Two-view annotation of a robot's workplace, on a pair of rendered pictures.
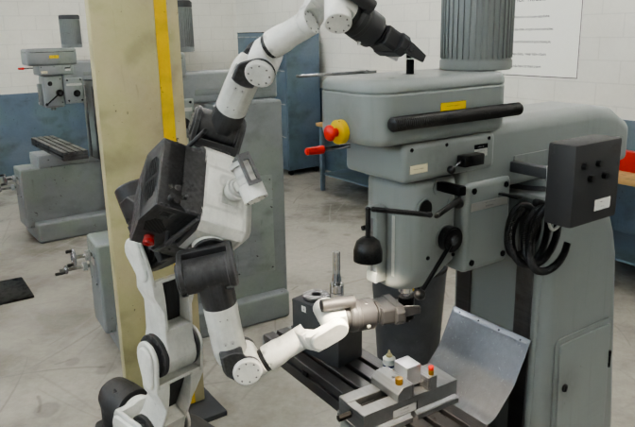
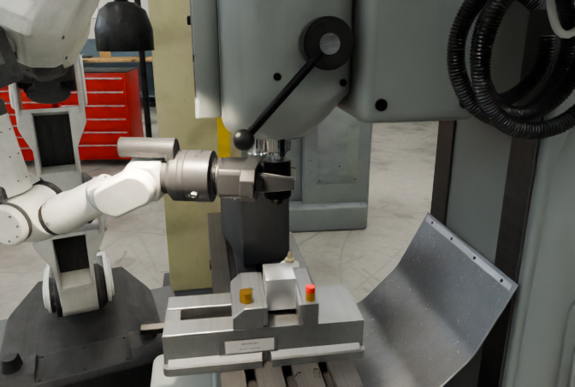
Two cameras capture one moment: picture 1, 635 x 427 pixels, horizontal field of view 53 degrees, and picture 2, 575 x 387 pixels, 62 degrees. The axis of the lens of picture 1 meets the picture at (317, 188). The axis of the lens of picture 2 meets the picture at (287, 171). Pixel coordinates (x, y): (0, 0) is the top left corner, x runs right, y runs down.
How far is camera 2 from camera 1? 1.26 m
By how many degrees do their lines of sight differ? 23
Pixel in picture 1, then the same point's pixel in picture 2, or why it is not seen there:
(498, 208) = (458, 1)
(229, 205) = not seen: outside the picture
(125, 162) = (171, 37)
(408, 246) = (235, 45)
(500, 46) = not seen: outside the picture
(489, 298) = (469, 204)
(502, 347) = (471, 287)
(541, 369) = (536, 344)
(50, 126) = not seen: hidden behind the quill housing
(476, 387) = (417, 343)
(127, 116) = not seen: outside the picture
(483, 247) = (413, 80)
